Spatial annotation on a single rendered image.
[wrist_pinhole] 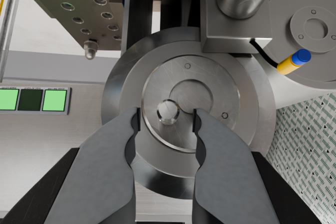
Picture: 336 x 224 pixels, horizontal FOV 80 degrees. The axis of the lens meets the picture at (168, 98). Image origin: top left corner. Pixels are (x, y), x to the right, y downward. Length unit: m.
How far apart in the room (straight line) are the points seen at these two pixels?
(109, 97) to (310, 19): 0.20
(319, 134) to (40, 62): 3.50
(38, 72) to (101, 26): 3.08
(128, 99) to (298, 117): 0.27
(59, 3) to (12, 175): 0.40
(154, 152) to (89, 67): 3.20
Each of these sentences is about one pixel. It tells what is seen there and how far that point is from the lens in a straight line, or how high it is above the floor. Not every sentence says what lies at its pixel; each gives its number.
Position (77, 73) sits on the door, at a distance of 3.35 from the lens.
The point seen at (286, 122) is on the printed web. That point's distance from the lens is 0.39.
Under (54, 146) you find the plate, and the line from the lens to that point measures 0.57.
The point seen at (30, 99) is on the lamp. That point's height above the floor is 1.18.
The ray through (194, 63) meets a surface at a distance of 0.16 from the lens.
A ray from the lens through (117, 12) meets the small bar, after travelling 0.42.
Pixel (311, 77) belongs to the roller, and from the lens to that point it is 0.22.
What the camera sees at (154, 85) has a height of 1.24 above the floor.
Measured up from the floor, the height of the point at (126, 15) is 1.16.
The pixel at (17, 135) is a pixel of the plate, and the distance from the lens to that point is 0.62.
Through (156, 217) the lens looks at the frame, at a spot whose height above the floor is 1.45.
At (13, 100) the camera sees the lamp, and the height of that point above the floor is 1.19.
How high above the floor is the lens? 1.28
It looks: 12 degrees down
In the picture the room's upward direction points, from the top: 179 degrees counter-clockwise
